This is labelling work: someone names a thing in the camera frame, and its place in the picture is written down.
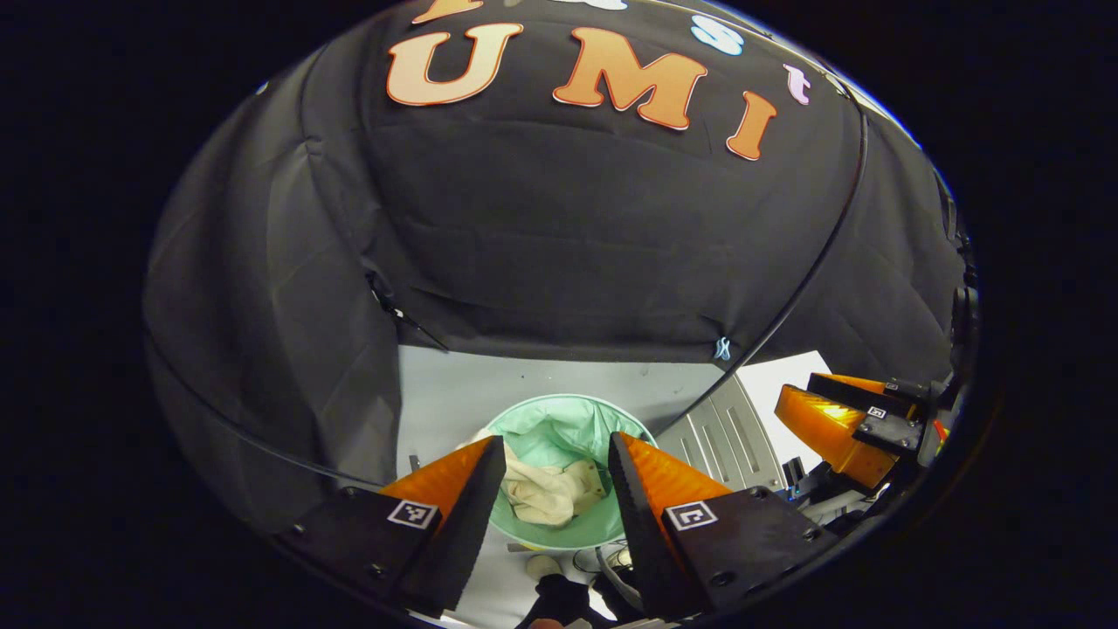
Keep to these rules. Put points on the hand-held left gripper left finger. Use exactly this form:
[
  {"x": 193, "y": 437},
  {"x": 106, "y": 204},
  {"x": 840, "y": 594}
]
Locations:
[{"x": 463, "y": 533}]

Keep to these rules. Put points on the light blue clip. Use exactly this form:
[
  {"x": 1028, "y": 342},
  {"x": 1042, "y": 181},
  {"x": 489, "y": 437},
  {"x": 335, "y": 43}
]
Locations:
[{"x": 722, "y": 348}]

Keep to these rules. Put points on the black backdrop cloth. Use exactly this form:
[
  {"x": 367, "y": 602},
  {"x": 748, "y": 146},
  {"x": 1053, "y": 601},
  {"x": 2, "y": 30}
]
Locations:
[{"x": 568, "y": 218}]

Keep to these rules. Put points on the person's white shoe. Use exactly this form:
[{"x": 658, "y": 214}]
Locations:
[{"x": 541, "y": 566}]

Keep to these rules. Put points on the grey ribbed metal panel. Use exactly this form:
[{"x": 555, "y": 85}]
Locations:
[{"x": 725, "y": 437}]

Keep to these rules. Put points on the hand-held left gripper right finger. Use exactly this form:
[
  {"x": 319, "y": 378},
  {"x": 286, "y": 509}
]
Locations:
[{"x": 651, "y": 542}]

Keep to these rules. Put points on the cream button-up shirt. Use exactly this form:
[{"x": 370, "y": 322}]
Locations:
[{"x": 546, "y": 494}]

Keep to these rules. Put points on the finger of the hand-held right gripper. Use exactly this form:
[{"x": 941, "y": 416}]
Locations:
[
  {"x": 852, "y": 391},
  {"x": 830, "y": 428}
]

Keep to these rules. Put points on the green laundry hamper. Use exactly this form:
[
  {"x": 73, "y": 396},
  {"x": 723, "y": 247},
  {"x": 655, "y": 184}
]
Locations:
[{"x": 550, "y": 428}]

